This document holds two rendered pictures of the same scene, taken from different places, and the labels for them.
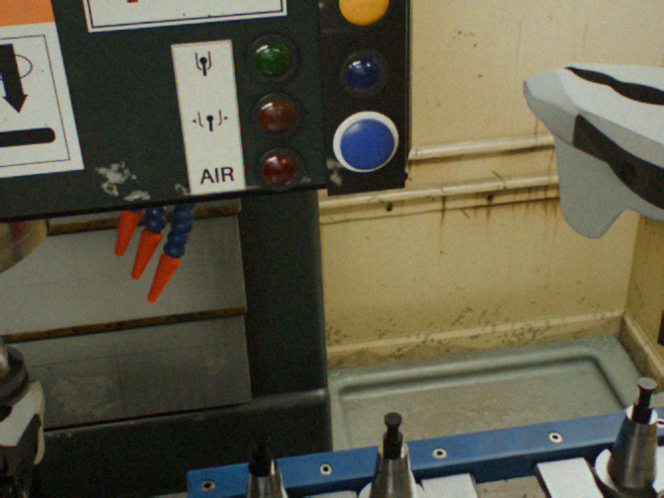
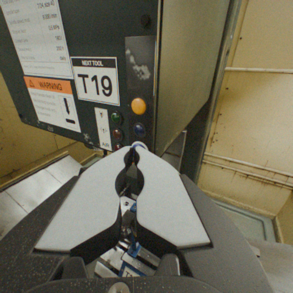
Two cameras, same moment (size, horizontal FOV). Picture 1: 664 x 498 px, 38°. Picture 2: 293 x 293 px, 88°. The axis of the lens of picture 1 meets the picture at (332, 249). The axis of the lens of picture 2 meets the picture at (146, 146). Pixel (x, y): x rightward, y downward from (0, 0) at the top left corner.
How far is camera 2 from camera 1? 0.35 m
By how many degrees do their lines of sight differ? 30
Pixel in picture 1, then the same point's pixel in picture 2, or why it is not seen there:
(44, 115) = (73, 117)
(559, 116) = (92, 170)
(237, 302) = not seen: hidden behind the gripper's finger
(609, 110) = (90, 181)
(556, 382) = (249, 221)
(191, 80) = (99, 118)
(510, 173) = (255, 172)
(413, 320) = (220, 192)
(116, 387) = not seen: hidden behind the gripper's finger
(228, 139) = (107, 136)
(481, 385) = (230, 212)
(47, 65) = (72, 105)
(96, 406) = not seen: hidden behind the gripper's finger
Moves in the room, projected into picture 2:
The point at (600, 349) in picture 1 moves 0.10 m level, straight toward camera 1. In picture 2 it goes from (265, 220) to (260, 227)
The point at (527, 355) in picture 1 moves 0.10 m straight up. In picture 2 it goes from (245, 211) to (249, 204)
